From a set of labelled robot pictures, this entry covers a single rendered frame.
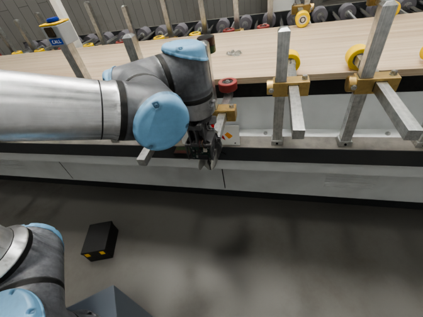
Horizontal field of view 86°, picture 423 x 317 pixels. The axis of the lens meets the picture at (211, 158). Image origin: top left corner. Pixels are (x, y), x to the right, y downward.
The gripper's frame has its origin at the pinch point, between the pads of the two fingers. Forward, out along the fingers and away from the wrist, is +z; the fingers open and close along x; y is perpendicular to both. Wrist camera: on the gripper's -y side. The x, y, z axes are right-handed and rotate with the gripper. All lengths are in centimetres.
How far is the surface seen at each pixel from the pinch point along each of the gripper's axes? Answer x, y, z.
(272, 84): 18.4, -25.0, -14.4
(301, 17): 34, -111, -15
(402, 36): 76, -80, -9
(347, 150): 46, -24, 12
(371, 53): 45, -25, -22
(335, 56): 45, -62, -9
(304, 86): 28.3, -24.3, -13.6
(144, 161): -23.6, -0.3, -0.2
